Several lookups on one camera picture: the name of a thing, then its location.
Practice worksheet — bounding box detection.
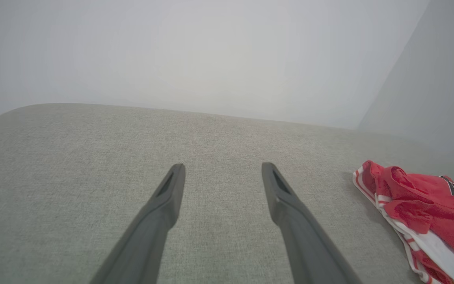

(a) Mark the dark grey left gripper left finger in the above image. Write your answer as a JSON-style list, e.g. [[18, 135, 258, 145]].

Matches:
[[90, 163, 186, 284]]

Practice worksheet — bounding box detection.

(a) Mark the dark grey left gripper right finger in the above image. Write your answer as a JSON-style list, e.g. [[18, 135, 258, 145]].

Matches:
[[261, 162, 364, 284]]

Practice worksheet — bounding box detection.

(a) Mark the red and white garment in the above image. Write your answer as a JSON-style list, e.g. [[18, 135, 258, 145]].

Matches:
[[352, 160, 454, 284]]

